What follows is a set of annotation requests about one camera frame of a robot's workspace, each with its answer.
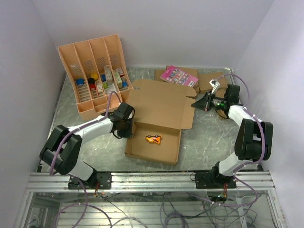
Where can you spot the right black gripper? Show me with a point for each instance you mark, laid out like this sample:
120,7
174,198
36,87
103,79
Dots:
204,103

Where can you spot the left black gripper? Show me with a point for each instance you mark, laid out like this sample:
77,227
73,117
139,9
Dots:
128,134

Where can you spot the orange toy car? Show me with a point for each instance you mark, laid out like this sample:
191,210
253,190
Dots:
153,138

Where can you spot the large cardboard box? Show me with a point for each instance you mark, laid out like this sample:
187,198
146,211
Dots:
160,108

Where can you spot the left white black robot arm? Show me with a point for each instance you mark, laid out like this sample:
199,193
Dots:
62,148

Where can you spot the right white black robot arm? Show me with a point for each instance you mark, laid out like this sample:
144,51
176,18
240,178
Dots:
253,143

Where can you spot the folded cardboard box middle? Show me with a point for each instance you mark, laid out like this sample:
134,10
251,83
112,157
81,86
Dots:
204,79

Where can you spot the folded cardboard box under book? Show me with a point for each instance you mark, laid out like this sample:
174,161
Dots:
191,71

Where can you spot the pink paperback book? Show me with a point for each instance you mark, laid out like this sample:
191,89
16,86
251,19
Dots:
175,75

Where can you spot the green white small carton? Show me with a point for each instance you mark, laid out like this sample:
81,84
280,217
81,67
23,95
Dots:
118,79

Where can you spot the peach plastic file organizer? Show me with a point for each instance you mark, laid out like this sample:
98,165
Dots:
89,66

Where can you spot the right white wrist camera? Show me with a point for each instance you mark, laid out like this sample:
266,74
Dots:
215,86

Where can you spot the aluminium mounting rail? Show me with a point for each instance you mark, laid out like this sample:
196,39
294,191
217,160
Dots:
151,182

